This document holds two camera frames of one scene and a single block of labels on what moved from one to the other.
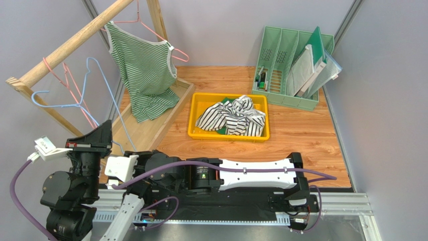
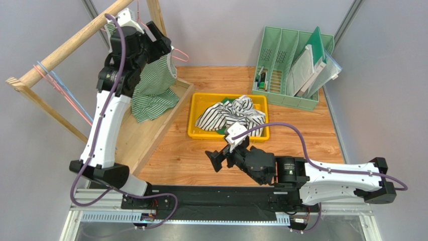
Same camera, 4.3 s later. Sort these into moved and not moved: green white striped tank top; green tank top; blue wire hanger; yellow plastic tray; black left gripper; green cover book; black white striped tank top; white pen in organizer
Moved: black left gripper; blue wire hanger
Not moved: white pen in organizer; yellow plastic tray; black white striped tank top; green white striped tank top; green cover book; green tank top
